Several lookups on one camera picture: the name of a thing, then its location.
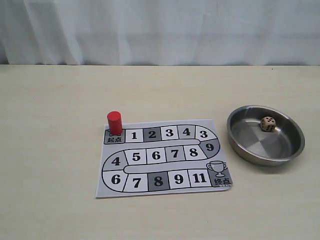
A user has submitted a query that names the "white curtain backdrop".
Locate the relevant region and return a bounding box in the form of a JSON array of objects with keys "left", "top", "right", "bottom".
[{"left": 0, "top": 0, "right": 320, "bottom": 66}]

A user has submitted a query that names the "red cylinder game piece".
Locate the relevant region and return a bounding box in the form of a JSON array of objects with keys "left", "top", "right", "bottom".
[{"left": 106, "top": 111, "right": 123, "bottom": 135}]

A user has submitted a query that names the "beige wooden die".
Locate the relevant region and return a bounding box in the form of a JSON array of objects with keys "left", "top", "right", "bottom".
[{"left": 260, "top": 116, "right": 276, "bottom": 132}]

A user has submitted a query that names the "round stainless steel dish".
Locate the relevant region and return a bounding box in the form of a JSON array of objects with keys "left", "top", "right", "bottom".
[{"left": 226, "top": 105, "right": 305, "bottom": 167}]

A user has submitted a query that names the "paper number game board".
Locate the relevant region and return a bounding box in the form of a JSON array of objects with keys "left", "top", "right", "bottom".
[{"left": 95, "top": 119, "right": 233, "bottom": 199}]

